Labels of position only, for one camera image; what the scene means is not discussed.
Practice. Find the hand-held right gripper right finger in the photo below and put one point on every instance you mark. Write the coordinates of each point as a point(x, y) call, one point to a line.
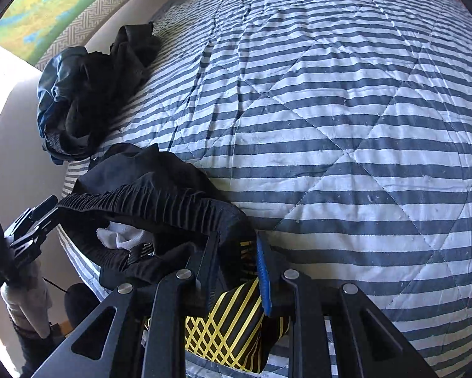
point(264, 275)

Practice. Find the white sock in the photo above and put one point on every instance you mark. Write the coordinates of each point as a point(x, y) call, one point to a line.
point(121, 238)

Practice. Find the dark blue leather jacket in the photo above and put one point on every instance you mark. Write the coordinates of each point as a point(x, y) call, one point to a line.
point(53, 86)

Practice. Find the black shorts with elastic waistband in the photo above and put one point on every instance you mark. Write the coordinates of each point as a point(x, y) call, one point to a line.
point(161, 189)

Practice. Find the blue white striped quilt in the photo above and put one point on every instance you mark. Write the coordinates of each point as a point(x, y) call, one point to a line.
point(338, 145)

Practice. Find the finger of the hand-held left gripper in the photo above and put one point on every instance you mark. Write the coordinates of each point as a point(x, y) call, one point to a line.
point(29, 246)
point(45, 209)

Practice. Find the black round object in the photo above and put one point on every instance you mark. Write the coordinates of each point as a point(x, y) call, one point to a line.
point(80, 307)

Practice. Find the black garment with yellow stripes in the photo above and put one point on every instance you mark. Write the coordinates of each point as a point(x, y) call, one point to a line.
point(228, 323)

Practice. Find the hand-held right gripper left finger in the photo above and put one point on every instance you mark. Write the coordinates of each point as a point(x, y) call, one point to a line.
point(206, 267)

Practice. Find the black crumpled garment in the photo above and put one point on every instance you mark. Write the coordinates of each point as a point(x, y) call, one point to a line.
point(114, 75)

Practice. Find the person's left forearm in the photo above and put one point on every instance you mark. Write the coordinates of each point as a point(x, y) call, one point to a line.
point(25, 303)

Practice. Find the green yellow wall painting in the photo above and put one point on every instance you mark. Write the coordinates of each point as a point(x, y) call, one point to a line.
point(43, 12)

